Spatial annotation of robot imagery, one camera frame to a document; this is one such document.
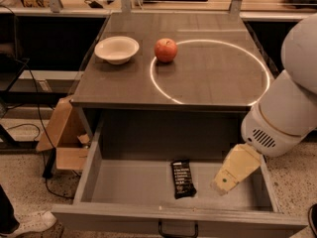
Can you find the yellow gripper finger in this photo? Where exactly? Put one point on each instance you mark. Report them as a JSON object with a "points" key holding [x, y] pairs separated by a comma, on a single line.
{"points": [[239, 164]]}

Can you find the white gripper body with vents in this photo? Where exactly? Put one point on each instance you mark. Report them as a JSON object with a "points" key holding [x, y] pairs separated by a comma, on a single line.
{"points": [[264, 133]]}

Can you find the black rxbar chocolate wrapper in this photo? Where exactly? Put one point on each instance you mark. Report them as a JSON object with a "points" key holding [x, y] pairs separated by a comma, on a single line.
{"points": [[182, 179]]}

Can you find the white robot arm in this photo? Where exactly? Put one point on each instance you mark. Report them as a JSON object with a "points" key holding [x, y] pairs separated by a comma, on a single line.
{"points": [[284, 115]]}

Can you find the grey counter cabinet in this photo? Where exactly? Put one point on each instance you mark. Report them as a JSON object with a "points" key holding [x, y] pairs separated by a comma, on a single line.
{"points": [[217, 67]]}

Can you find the grey open drawer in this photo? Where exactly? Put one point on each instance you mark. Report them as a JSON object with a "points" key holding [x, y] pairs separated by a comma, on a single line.
{"points": [[127, 183]]}

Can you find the red apple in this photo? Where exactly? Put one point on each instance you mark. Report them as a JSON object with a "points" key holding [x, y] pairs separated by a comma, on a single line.
{"points": [[165, 50]]}

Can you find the white ceramic bowl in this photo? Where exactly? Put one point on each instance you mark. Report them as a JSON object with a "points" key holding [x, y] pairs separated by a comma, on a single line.
{"points": [[116, 50]]}

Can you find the brown cardboard box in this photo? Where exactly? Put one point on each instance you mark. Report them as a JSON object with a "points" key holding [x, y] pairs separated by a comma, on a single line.
{"points": [[66, 135]]}

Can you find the white sneaker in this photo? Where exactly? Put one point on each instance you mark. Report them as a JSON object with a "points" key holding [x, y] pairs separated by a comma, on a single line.
{"points": [[36, 222]]}

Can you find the dark trouser leg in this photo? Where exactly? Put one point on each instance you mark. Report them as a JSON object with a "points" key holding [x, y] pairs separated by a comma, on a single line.
{"points": [[6, 212]]}

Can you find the black drawer handle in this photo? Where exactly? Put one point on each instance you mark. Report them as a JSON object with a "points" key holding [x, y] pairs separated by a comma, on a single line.
{"points": [[172, 229]]}

